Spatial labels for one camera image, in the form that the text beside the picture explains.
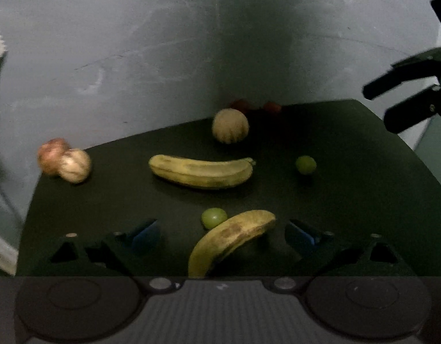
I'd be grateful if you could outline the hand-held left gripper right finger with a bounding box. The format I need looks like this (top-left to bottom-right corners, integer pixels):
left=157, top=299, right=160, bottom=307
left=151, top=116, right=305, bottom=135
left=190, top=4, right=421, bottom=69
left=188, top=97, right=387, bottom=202
left=285, top=218, right=401, bottom=277

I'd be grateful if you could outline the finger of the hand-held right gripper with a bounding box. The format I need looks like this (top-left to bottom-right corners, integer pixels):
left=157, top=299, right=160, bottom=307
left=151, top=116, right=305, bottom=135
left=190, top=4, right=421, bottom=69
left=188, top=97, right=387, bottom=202
left=383, top=85, right=441, bottom=134
left=363, top=47, right=441, bottom=101

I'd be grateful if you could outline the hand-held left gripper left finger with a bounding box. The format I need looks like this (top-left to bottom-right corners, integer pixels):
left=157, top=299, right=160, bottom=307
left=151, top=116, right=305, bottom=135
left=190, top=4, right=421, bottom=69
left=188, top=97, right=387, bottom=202
left=48, top=218, right=161, bottom=277

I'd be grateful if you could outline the striped pepino melon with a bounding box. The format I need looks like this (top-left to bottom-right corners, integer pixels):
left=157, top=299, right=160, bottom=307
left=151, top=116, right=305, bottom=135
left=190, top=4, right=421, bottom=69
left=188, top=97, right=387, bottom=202
left=212, top=108, right=250, bottom=145
left=58, top=148, right=92, bottom=183

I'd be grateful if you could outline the green grape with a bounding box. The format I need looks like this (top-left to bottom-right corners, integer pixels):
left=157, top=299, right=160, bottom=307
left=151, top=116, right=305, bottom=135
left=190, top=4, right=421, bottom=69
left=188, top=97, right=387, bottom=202
left=201, top=207, right=229, bottom=230
left=296, top=155, right=317, bottom=175

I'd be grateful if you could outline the yellow banana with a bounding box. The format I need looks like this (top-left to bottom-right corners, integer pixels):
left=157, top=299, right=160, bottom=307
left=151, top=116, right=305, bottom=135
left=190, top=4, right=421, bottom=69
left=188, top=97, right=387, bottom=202
left=188, top=210, right=277, bottom=278
left=148, top=154, right=256, bottom=190

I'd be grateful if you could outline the red apple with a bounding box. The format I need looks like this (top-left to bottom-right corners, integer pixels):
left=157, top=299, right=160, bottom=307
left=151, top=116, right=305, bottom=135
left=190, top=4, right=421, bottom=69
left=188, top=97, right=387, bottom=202
left=37, top=138, right=72, bottom=176

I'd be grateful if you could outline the white pipe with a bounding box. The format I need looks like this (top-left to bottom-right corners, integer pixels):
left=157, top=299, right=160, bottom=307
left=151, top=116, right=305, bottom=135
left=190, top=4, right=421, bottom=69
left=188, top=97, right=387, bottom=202
left=0, top=231, right=19, bottom=277

